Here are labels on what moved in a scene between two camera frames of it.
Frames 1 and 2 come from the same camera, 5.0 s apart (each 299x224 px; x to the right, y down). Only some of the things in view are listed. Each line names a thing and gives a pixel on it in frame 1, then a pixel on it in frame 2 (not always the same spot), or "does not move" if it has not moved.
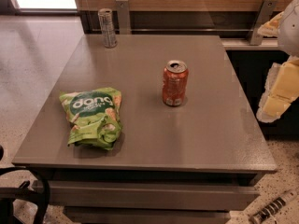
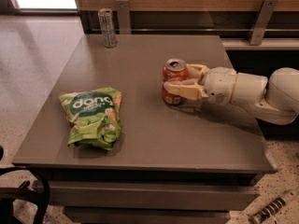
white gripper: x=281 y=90 to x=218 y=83
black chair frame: x=9 y=194 does not move
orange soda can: x=175 y=83 does not move
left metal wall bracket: x=122 y=9 does not move
